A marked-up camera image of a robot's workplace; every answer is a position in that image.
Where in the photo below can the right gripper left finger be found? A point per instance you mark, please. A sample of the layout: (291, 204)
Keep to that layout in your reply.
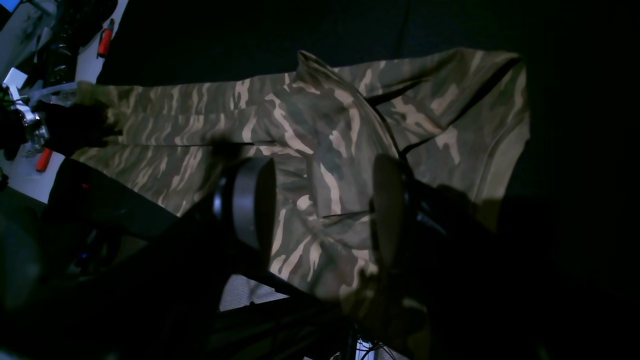
(244, 202)

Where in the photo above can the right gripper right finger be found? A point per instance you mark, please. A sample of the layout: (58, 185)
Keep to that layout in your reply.
(392, 207)

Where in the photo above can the camouflage t-shirt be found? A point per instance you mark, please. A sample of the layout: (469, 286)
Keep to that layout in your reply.
(460, 118)

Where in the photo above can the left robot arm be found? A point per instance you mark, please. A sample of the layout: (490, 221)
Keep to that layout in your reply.
(68, 128)

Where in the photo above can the black table cloth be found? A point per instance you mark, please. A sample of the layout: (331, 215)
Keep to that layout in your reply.
(576, 185)

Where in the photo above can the red clamp top left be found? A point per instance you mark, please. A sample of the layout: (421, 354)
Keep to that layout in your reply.
(105, 39)

